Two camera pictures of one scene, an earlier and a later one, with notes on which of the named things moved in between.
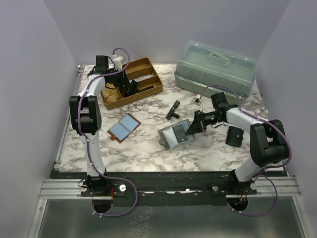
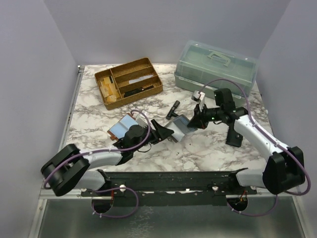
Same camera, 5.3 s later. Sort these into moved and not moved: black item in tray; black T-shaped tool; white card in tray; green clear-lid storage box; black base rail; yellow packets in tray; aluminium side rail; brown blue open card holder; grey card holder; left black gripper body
Moved: grey card holder; left black gripper body
Not moved: yellow packets in tray; black item in tray; white card in tray; black T-shaped tool; green clear-lid storage box; aluminium side rail; black base rail; brown blue open card holder
